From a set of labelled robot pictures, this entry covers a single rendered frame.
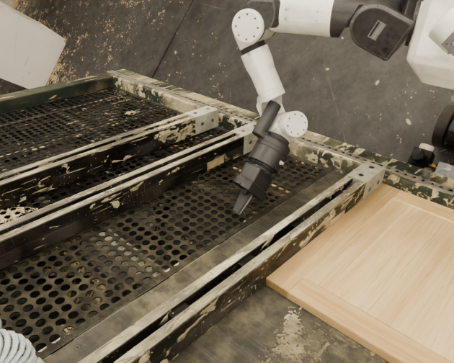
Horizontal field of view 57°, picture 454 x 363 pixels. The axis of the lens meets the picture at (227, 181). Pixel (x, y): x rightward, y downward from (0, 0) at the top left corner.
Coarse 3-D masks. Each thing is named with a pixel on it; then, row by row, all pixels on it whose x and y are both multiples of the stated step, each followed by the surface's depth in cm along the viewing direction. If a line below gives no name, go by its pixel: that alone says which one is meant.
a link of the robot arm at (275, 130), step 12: (276, 108) 105; (264, 120) 104; (276, 120) 106; (288, 120) 101; (300, 120) 102; (252, 132) 105; (264, 132) 104; (276, 132) 105; (288, 132) 102; (300, 132) 103; (264, 144) 104; (276, 144) 103; (288, 144) 107
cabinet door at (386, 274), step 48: (384, 192) 119; (336, 240) 99; (384, 240) 100; (432, 240) 101; (288, 288) 85; (336, 288) 86; (384, 288) 86; (432, 288) 86; (384, 336) 75; (432, 336) 76
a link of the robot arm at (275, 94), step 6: (270, 90) 103; (276, 90) 103; (282, 90) 104; (258, 96) 106; (264, 96) 104; (270, 96) 103; (276, 96) 103; (258, 102) 108; (264, 102) 108; (258, 108) 110; (264, 108) 109; (282, 108) 111
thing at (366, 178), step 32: (352, 192) 108; (288, 224) 96; (320, 224) 99; (256, 256) 85; (288, 256) 92; (192, 288) 77; (224, 288) 77; (256, 288) 86; (160, 320) 71; (192, 320) 72; (0, 352) 47; (32, 352) 51; (96, 352) 64; (128, 352) 65; (160, 352) 68
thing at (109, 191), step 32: (160, 160) 121; (192, 160) 124; (224, 160) 136; (96, 192) 106; (128, 192) 109; (160, 192) 118; (32, 224) 93; (64, 224) 98; (96, 224) 105; (0, 256) 89
